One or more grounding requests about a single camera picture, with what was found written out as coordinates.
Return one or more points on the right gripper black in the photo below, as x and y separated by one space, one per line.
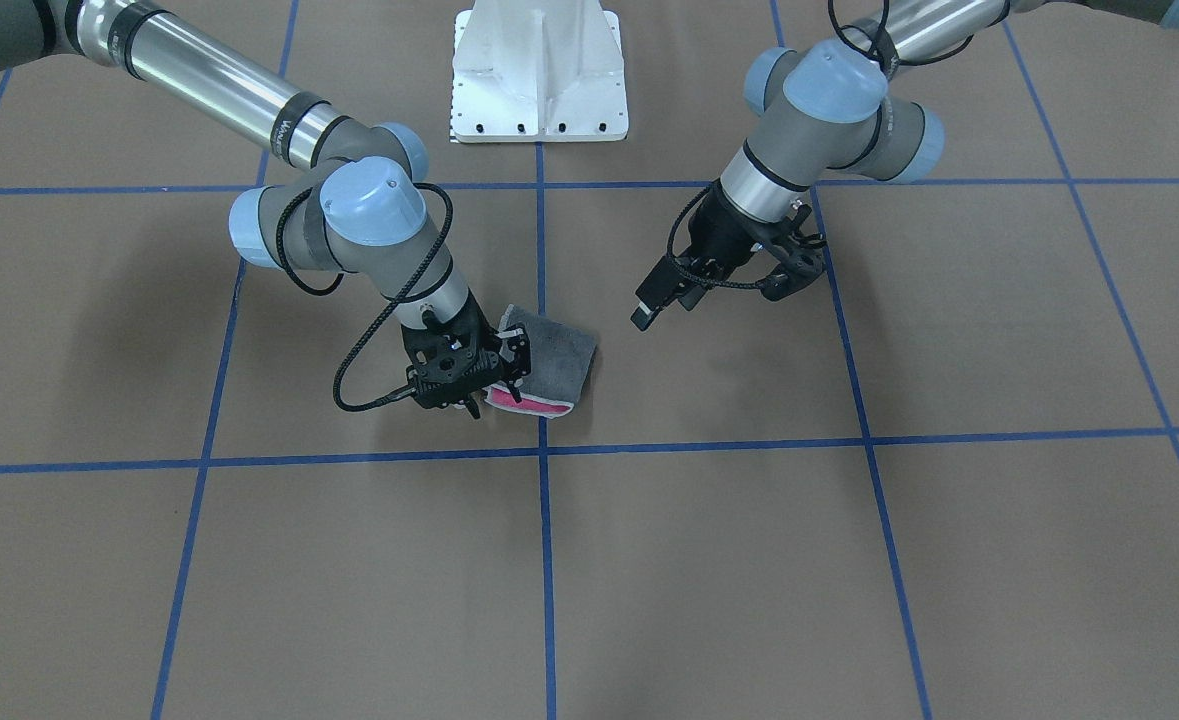
516 357

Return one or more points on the pink and grey towel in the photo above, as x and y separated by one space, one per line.
561 359

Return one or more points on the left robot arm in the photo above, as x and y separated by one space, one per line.
828 108

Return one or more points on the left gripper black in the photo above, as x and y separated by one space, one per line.
722 232

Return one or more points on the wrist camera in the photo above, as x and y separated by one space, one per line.
800 262
443 382

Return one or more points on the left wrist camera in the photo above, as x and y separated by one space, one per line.
800 262

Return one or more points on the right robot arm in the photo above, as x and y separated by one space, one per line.
362 204

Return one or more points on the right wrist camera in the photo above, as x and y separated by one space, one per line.
443 382

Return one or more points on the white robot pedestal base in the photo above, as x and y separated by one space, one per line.
538 72

